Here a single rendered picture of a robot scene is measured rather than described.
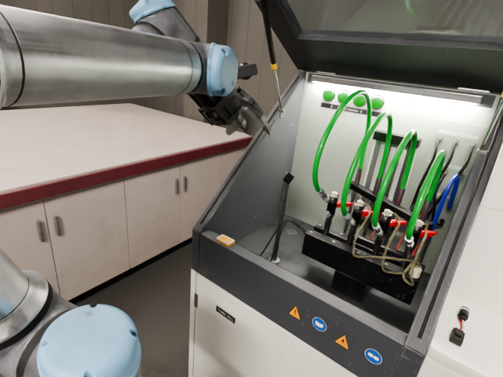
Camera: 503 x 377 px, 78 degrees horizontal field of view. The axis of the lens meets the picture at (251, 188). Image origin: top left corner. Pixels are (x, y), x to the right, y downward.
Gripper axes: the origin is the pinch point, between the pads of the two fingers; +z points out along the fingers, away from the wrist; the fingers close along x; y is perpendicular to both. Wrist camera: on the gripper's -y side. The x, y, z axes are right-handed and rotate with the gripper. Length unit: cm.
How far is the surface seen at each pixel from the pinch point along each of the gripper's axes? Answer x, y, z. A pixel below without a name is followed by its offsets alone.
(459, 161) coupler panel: 26, -34, 51
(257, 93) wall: -179, -133, 92
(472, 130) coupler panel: 29, -40, 44
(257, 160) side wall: -25.9, -7.2, 24.1
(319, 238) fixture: 1.1, 7.9, 41.1
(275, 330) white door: 2, 38, 43
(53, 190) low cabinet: -116, 41, -1
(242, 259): -8.0, 26.5, 26.4
